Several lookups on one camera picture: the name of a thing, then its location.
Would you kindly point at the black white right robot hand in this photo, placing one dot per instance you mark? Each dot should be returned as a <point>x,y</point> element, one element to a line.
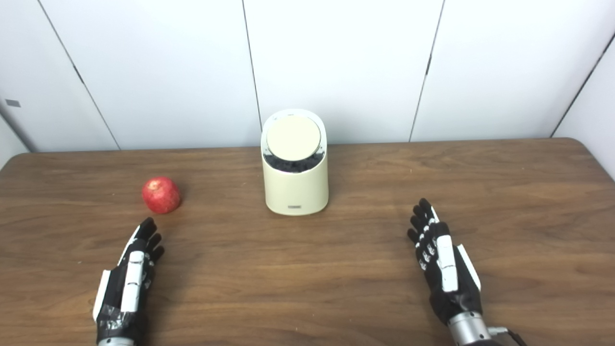
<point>447,269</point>

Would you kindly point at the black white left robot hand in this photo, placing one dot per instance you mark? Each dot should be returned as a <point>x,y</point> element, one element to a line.
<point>130,283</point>

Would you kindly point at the small gray wall tag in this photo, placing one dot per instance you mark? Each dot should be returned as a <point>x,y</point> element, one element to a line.
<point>13,103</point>

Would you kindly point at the round cream bin lid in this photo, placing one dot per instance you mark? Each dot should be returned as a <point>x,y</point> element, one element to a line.
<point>293,136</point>

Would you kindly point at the cream-colored bin body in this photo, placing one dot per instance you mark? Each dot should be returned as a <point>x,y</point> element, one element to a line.
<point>295,190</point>

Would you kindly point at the red apple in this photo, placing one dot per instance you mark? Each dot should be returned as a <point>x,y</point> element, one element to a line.
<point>161,194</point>

